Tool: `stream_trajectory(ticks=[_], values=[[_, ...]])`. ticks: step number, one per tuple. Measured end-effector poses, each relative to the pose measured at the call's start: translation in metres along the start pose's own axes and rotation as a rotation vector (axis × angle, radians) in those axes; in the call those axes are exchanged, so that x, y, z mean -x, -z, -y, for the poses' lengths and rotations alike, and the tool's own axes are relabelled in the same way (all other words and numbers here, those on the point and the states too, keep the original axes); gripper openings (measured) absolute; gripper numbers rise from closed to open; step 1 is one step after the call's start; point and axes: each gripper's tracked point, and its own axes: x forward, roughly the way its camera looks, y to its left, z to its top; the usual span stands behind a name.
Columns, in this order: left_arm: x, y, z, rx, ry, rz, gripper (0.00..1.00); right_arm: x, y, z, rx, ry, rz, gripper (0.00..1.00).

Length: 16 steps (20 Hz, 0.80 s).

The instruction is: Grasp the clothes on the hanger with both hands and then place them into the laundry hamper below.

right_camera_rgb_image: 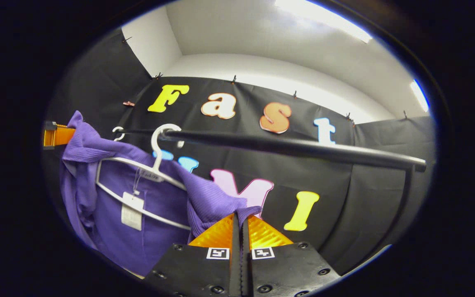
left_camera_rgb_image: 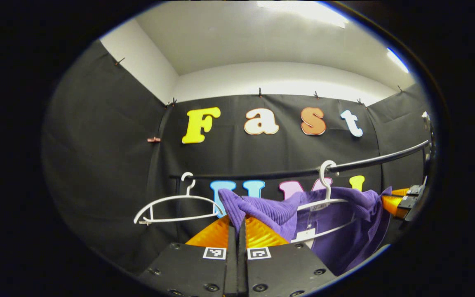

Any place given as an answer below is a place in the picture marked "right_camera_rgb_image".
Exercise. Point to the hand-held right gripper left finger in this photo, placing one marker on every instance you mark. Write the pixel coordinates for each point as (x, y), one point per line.
(196, 268)

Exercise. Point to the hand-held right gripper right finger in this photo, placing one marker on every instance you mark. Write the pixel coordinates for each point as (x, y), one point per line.
(287, 268)

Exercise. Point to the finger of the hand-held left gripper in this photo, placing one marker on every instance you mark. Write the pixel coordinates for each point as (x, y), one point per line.
(58, 136)

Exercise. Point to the purple ribbed jacket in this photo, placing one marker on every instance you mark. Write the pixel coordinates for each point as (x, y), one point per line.
(163, 231)

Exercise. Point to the copper clip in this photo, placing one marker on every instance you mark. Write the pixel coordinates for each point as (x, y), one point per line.
(129, 103)

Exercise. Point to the black clothes rail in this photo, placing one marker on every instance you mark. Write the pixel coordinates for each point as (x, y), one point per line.
(303, 146)

